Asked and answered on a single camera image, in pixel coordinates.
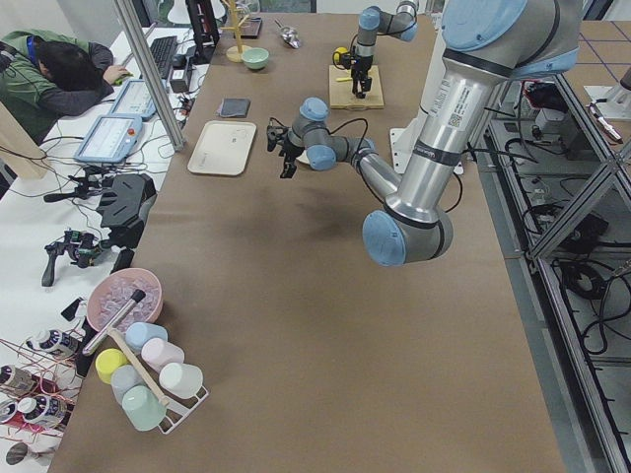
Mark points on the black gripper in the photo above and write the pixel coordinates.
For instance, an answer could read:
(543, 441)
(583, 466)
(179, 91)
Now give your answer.
(359, 68)
(290, 150)

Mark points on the beige round plate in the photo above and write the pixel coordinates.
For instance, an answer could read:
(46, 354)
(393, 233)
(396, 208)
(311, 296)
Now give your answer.
(304, 159)

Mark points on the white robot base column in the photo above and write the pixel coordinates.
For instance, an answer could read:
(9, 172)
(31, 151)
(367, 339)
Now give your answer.
(402, 140)

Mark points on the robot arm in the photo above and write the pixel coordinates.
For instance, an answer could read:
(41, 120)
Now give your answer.
(373, 22)
(487, 43)

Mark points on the spare robot base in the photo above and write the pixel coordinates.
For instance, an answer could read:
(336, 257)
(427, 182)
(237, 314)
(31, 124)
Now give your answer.
(612, 102)

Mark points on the cream rabbit tray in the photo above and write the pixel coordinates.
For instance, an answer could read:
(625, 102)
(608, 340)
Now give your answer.
(222, 148)

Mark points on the wooden cutting board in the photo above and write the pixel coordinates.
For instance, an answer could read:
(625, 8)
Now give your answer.
(340, 93)

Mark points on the yellow lemon far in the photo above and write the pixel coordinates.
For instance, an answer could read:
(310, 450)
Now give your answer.
(338, 53)

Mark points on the grey folded cloth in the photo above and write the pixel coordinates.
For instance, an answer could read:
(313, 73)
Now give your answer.
(233, 108)

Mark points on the steel ice scoop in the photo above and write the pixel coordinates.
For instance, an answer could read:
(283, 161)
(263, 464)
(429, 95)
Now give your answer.
(289, 35)

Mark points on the mint green bowl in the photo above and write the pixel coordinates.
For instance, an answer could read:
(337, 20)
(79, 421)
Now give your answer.
(255, 58)

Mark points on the wooden cup stand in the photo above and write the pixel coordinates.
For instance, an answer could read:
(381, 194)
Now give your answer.
(237, 17)

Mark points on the upper teach pendant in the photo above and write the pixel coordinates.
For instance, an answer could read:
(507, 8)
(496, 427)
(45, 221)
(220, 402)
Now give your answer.
(134, 98)

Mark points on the teach pendant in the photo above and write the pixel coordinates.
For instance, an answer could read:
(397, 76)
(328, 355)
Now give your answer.
(134, 98)
(110, 139)

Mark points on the black monitor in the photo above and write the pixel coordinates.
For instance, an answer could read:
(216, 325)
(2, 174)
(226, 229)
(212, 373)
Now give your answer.
(205, 31)

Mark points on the black keyboard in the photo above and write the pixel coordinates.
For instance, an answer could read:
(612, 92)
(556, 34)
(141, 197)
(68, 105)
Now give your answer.
(163, 49)

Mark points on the lower teach pendant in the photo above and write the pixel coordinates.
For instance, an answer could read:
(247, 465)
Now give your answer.
(110, 139)

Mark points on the pink bowl with ice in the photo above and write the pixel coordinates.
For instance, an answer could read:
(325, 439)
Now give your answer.
(116, 290)

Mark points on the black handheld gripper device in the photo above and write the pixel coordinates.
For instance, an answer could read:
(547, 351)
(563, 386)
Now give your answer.
(83, 248)

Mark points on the blue cup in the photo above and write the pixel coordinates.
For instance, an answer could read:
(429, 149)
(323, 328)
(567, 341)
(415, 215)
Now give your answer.
(139, 333)

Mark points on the pink cup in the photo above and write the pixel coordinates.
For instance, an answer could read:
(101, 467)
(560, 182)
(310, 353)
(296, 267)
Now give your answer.
(157, 353)

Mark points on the white cup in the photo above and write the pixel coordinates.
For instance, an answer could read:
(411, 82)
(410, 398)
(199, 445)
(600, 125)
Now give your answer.
(182, 380)

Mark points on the steel scoop in bowl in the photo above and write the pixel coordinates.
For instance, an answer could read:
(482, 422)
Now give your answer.
(91, 347)

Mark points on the person in green jacket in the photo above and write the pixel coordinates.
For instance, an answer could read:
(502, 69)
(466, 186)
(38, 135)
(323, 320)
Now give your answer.
(54, 75)

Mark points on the yellow cup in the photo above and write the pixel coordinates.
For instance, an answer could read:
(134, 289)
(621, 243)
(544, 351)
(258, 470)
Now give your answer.
(108, 361)

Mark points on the white cup rack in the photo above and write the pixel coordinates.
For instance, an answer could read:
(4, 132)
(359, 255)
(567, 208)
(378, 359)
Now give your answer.
(178, 409)

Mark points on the mint cup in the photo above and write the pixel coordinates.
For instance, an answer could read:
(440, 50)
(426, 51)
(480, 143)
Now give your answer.
(142, 408)

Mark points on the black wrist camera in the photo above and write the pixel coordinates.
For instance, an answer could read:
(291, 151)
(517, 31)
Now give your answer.
(275, 135)
(348, 61)

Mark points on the aluminium frame post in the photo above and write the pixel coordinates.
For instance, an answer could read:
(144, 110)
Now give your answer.
(126, 14)

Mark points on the copper wire bottle rack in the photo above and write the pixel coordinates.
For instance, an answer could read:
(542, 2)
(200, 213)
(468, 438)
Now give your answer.
(29, 374)

